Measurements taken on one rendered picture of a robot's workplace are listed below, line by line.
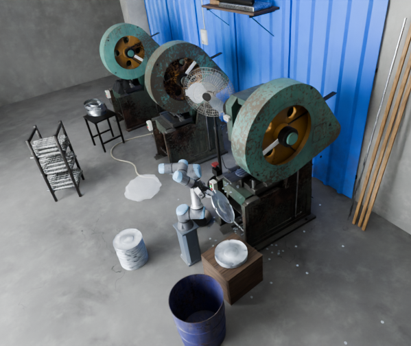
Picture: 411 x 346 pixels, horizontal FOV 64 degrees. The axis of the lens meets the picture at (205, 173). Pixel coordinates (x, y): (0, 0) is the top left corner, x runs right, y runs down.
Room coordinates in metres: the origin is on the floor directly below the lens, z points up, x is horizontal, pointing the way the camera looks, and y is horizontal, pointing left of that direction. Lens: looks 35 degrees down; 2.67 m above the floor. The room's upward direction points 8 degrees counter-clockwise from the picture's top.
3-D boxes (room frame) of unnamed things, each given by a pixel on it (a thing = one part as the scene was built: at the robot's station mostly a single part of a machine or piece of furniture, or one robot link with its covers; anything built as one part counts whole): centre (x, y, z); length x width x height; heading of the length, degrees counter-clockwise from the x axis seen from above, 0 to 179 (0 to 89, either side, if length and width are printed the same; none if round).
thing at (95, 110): (5.02, 1.56, 0.40); 0.45 x 0.40 x 0.79; 38
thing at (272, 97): (2.39, -0.71, 1.33); 1.03 x 0.28 x 0.82; 116
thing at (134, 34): (5.91, 0.82, 0.87); 1.53 x 0.99 x 1.74; 119
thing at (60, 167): (3.82, 1.91, 0.47); 0.46 x 0.43 x 0.95; 96
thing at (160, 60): (4.36, -0.02, 0.87); 1.53 x 0.99 x 1.74; 114
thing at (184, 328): (1.51, 0.20, 0.24); 0.42 x 0.42 x 0.48
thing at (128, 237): (2.40, 0.86, 0.30); 0.29 x 0.29 x 0.01
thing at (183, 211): (2.32, 0.25, 0.62); 0.13 x 0.12 x 0.14; 80
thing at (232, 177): (2.57, -0.31, 0.72); 0.25 x 0.14 x 0.14; 116
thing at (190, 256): (2.32, 0.25, 0.23); 0.19 x 0.19 x 0.45; 29
